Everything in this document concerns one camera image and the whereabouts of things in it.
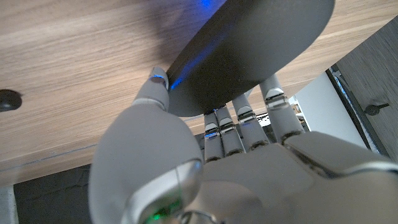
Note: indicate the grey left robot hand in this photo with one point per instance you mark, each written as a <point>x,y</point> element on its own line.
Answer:
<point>264,180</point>

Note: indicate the white shelf cabinet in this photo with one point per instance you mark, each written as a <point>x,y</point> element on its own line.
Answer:
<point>323,105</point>

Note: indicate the dark wood door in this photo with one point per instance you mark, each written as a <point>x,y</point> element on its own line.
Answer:
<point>373,77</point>

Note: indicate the black glasses case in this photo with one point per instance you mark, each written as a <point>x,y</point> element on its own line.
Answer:
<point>248,46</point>

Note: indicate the black grip trainer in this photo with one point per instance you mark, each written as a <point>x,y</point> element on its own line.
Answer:
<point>8,100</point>

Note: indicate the white power strip box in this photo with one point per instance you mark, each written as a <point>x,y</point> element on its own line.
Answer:
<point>265,119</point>

